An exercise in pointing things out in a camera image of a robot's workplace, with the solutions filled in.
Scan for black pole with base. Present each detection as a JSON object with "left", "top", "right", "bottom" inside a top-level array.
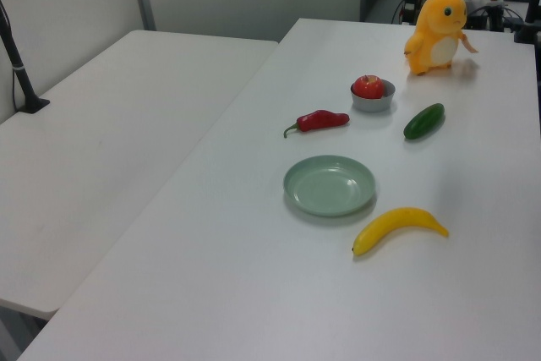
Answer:
[{"left": 0, "top": 0, "right": 51, "bottom": 115}]

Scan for red apple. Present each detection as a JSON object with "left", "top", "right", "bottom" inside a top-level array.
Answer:
[{"left": 352, "top": 74, "right": 385, "bottom": 100}]

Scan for yellow plastic banana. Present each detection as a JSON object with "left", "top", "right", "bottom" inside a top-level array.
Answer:
[{"left": 351, "top": 206, "right": 450, "bottom": 257}]

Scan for pale green plastic plate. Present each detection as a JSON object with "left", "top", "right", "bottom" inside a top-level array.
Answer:
[{"left": 282, "top": 155, "right": 376, "bottom": 217}]

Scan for white side table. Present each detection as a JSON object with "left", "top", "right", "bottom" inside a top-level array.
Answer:
[{"left": 0, "top": 30, "right": 280, "bottom": 322}]

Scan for orange plush toy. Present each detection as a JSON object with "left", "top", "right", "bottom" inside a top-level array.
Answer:
[{"left": 403, "top": 0, "right": 480, "bottom": 77}]

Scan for red chili pepper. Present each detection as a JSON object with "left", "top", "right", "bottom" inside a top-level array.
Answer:
[{"left": 282, "top": 109, "right": 351, "bottom": 139}]

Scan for black camera stand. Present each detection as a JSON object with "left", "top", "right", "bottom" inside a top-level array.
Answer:
[{"left": 512, "top": 0, "right": 541, "bottom": 45}]

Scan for small grey bowl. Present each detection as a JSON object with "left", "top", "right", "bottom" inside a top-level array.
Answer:
[{"left": 349, "top": 79, "right": 397, "bottom": 113}]

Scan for green cucumber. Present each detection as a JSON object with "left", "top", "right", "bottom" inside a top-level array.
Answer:
[{"left": 402, "top": 102, "right": 445, "bottom": 141}]

